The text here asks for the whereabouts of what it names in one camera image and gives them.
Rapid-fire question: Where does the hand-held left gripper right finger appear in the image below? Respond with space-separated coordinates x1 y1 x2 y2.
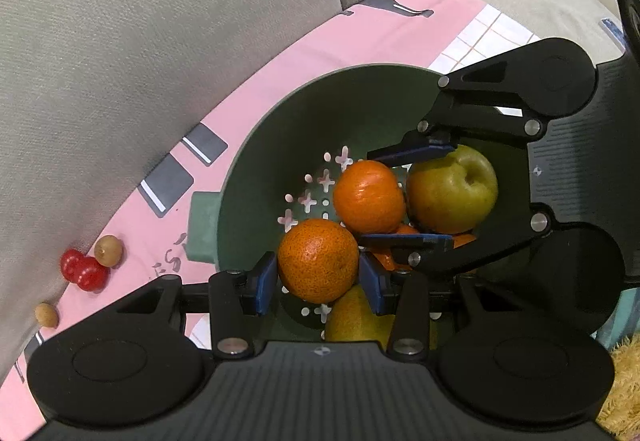
357 252 498 362

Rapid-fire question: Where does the beige fabric sofa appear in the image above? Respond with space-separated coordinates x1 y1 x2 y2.
0 0 640 372

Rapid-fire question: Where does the yellow shaggy rug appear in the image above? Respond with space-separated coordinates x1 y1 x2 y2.
595 333 640 439

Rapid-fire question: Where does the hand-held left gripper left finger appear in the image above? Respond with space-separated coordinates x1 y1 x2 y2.
115 251 278 362

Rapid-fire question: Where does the yellow-green pear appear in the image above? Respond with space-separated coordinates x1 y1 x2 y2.
324 285 396 347

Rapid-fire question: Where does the small brown round fruit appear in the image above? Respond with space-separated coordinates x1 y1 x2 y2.
35 303 60 328
94 235 124 267

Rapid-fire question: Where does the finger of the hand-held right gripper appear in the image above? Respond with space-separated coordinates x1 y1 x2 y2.
366 50 546 168
359 203 555 274

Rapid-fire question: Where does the pink and white printed cloth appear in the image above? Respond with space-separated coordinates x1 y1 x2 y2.
0 0 623 422

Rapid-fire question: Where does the green plastic colander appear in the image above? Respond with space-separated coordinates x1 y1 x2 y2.
189 63 501 347

